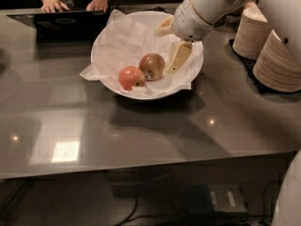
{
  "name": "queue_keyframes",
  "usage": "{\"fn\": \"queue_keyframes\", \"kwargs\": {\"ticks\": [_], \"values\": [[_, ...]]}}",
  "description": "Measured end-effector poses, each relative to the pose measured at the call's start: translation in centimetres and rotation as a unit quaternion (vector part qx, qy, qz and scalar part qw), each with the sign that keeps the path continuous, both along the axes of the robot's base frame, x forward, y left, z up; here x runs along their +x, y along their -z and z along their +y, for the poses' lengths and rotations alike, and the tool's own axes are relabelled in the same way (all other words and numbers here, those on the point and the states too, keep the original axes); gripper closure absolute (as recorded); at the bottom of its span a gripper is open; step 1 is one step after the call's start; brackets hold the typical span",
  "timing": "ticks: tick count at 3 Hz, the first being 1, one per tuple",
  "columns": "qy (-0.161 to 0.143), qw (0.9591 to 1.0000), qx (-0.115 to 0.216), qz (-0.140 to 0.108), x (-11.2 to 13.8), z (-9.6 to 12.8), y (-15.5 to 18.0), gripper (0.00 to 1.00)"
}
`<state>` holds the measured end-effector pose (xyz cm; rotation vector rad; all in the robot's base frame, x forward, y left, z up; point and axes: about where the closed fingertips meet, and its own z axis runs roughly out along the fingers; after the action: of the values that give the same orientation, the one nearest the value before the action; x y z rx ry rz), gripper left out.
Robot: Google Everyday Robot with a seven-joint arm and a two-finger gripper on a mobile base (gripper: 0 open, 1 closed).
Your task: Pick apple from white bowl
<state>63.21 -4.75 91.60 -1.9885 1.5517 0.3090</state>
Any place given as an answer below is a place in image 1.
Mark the black tray mat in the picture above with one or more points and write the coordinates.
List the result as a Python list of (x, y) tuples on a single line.
[(260, 87)]

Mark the black laptop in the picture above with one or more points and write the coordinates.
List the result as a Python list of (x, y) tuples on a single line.
[(64, 26)]

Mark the white tissue paper liner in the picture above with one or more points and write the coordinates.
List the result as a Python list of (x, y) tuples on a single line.
[(125, 41)]

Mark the red-green apple right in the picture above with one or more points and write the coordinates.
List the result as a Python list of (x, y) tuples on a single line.
[(152, 65)]

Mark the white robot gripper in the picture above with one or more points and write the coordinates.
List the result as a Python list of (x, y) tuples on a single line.
[(188, 23)]

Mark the red apple left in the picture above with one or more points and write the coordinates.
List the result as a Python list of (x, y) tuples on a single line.
[(130, 77)]

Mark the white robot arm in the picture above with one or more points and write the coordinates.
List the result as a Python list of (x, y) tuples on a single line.
[(285, 19)]

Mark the dark box under table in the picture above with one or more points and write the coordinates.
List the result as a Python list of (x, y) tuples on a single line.
[(229, 199)]

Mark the person right hand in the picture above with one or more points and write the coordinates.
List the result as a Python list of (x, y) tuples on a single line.
[(51, 6)]

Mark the stack of paper plates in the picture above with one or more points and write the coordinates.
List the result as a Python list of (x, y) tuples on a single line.
[(276, 68), (253, 31)]

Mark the person left hand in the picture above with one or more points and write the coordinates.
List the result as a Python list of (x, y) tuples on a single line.
[(101, 5)]

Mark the rear stack of paper plates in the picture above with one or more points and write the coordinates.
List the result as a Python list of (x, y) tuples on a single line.
[(253, 31)]

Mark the front stack of paper plates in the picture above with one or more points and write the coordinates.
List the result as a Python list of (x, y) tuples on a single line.
[(276, 68)]

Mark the white bowl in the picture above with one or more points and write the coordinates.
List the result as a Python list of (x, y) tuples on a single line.
[(194, 63)]

